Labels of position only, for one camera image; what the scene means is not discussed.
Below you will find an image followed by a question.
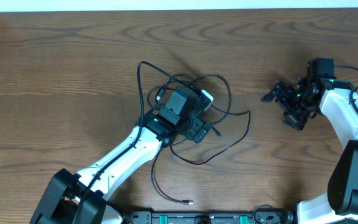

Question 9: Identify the black USB cable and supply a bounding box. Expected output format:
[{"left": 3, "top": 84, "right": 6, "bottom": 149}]
[{"left": 150, "top": 146, "right": 195, "bottom": 205}]

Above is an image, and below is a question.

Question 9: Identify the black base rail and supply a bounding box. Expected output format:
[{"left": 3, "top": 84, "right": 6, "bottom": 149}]
[{"left": 122, "top": 208, "right": 297, "bottom": 224}]

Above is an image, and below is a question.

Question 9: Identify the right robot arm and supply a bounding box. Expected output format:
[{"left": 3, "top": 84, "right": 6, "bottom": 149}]
[{"left": 261, "top": 57, "right": 358, "bottom": 223}]

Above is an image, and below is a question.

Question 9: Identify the left camera cable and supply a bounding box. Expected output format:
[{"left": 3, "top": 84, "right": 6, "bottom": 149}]
[{"left": 70, "top": 60, "right": 198, "bottom": 224}]

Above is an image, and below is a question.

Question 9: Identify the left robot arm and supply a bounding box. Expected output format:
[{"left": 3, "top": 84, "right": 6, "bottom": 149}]
[{"left": 30, "top": 86, "right": 214, "bottom": 223}]

